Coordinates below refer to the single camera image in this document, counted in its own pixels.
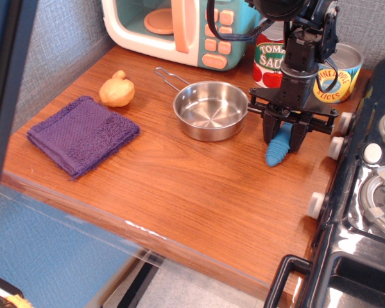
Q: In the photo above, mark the blue handled metal fork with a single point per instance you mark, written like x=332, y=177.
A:
x=279, y=146

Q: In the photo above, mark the white stove knob upper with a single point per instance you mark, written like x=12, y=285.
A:
x=344, y=122

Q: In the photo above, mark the white stove knob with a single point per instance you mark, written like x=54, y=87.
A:
x=344, y=122
x=335, y=147
x=315, y=204

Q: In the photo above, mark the orange microwave plate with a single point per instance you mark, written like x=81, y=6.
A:
x=159, y=21

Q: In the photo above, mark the black toy stove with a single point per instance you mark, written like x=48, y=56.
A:
x=347, y=268

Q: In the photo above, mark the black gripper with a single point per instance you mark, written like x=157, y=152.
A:
x=293, y=102

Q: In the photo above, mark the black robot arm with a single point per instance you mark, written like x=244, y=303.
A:
x=309, y=40

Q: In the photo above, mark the purple folded towel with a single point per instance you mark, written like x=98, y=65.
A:
x=82, y=135

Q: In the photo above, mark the toy microwave teal white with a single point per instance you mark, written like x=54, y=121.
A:
x=192, y=42

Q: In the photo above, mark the white stove knob middle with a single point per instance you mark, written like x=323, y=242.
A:
x=335, y=147

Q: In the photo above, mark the tomato sauce can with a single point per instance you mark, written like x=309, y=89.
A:
x=269, y=54

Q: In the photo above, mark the pineapple slices can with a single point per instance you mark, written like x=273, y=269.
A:
x=348, y=60

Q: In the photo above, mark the small steel pan bowl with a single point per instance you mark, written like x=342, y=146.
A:
x=209, y=111

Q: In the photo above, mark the white stove knob lower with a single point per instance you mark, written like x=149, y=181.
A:
x=315, y=204

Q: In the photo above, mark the yellow toy lemon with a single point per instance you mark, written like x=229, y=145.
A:
x=117, y=91

